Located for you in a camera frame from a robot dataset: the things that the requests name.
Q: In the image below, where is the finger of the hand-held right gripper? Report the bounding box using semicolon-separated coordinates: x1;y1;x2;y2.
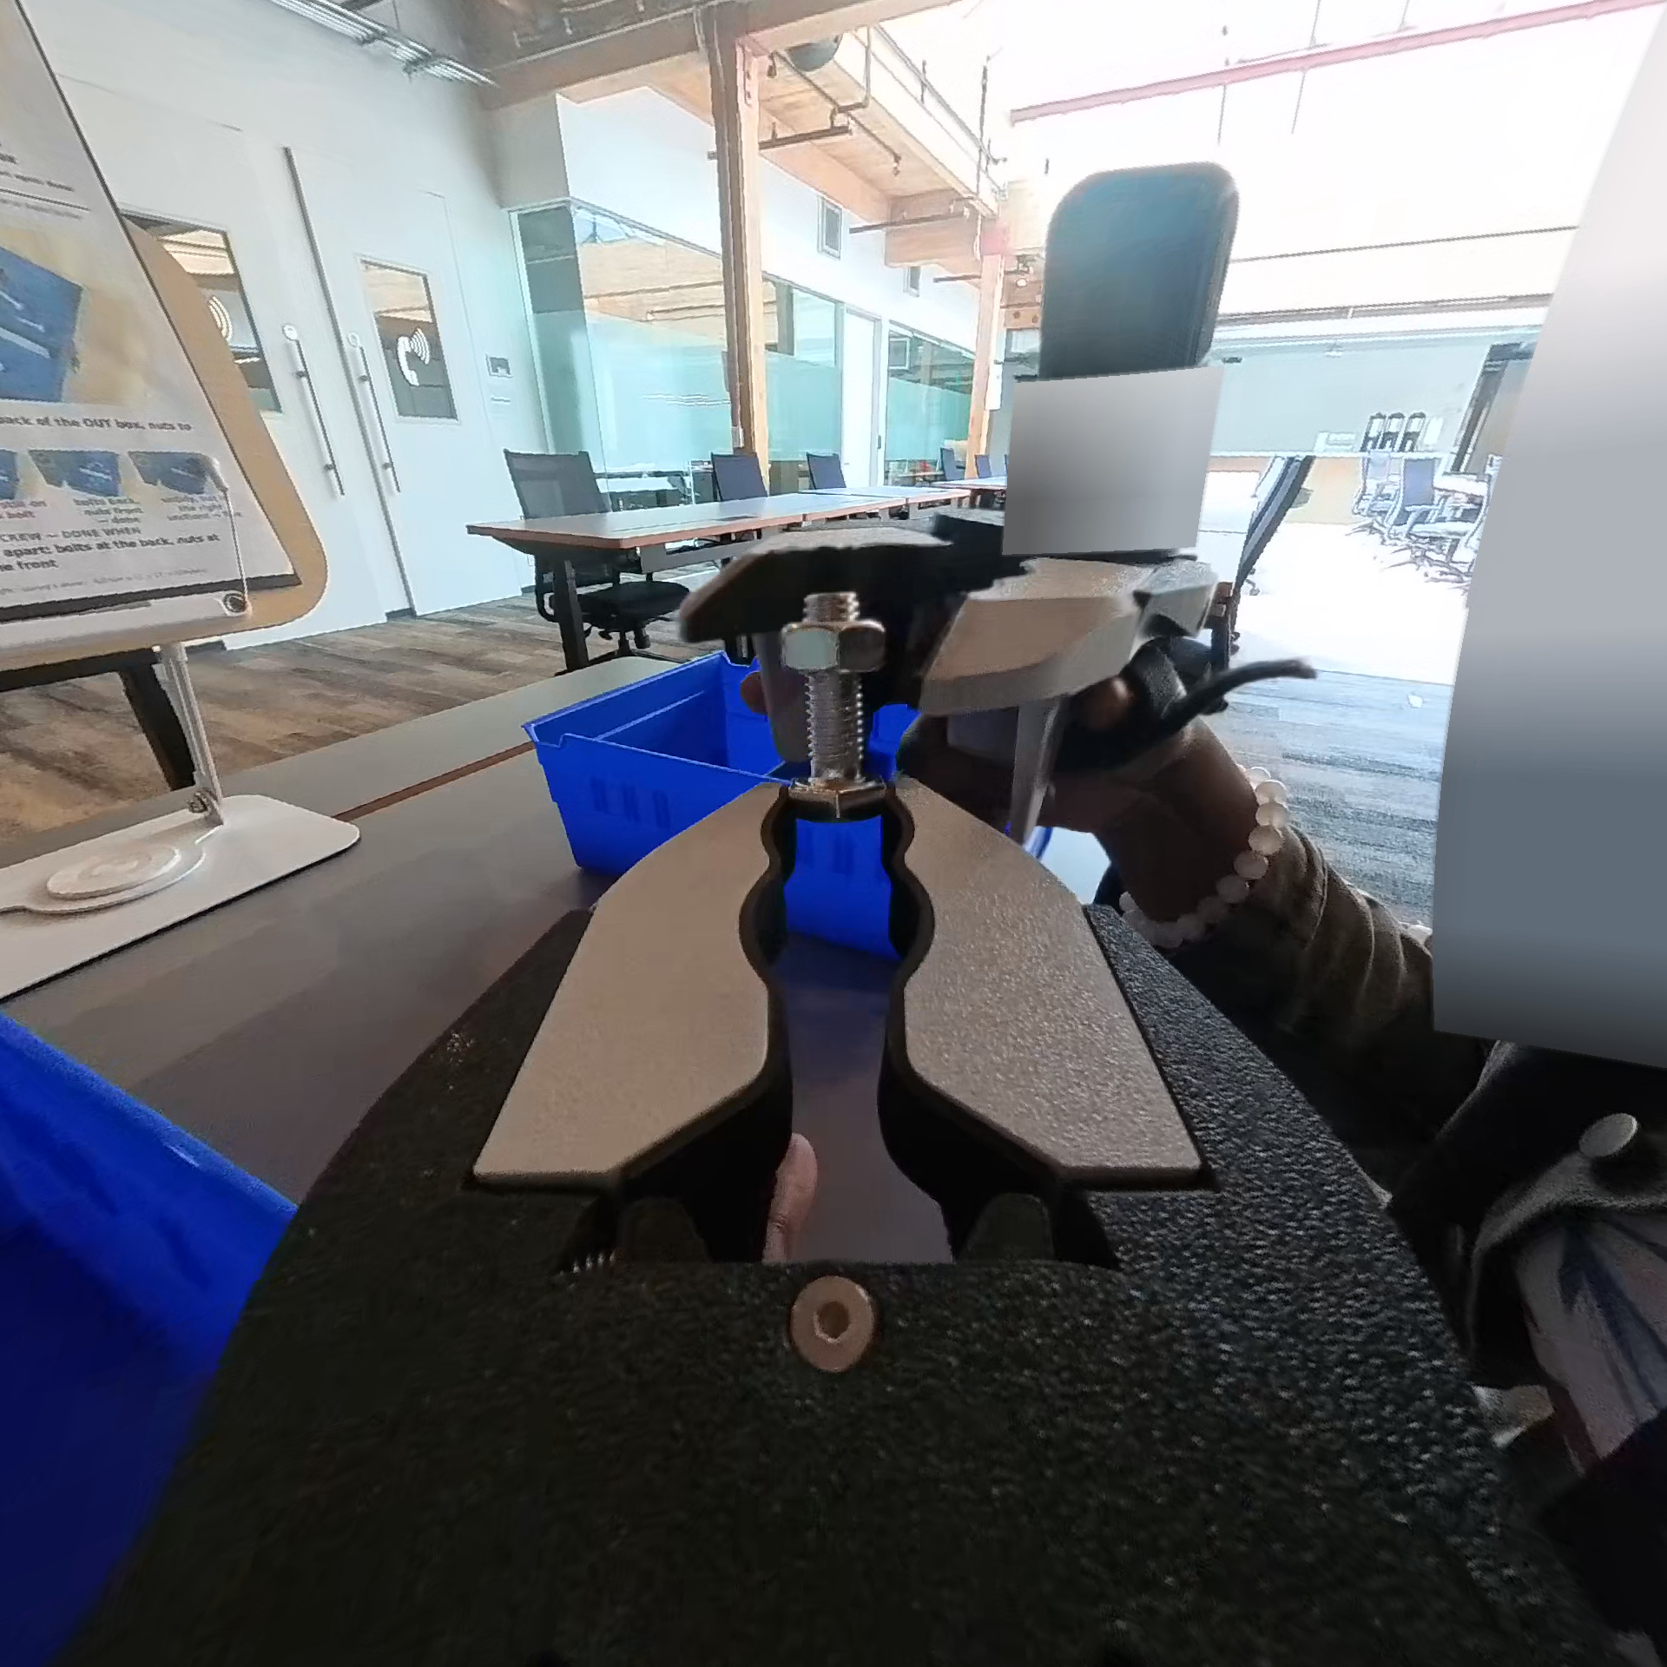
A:
680;521;1033;761
916;560;1151;848

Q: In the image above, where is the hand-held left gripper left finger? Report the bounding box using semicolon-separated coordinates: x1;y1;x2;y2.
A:
468;783;799;1263

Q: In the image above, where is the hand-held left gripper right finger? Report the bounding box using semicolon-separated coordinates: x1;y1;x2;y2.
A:
881;775;1208;1263

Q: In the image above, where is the steel hex nut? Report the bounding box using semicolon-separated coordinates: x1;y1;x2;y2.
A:
777;620;889;675

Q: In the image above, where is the steel hex bolt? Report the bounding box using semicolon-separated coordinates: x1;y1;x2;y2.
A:
783;590;893;822

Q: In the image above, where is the blue divided parts bin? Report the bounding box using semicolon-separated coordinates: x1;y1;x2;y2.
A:
520;652;1053;961

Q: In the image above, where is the blue plastic bin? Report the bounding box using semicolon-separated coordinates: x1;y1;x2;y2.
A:
0;1015;299;1667

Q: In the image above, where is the person's right forearm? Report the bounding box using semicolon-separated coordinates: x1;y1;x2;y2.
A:
1093;834;1492;1187

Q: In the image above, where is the person's right hand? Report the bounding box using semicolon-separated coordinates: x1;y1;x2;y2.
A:
899;709;1286;918

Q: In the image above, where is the person's left hand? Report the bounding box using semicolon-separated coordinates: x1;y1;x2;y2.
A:
762;1134;819;1263

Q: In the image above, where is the wooden desk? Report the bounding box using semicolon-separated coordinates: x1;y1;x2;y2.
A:
466;489;1010;673

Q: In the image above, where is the black mesh office chair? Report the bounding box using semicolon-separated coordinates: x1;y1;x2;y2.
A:
1383;453;1486;592

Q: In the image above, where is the person's dark denim jacket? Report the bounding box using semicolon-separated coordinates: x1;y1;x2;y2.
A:
1399;1043;1667;1384

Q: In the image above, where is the person's white printed shirt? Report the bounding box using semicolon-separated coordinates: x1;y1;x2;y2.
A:
1516;1217;1667;1473

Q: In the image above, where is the printed instruction sheet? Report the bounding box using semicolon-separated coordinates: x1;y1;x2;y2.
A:
0;0;301;620

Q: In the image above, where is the white beaded bracelet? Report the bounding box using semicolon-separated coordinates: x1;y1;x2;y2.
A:
1119;769;1293;953

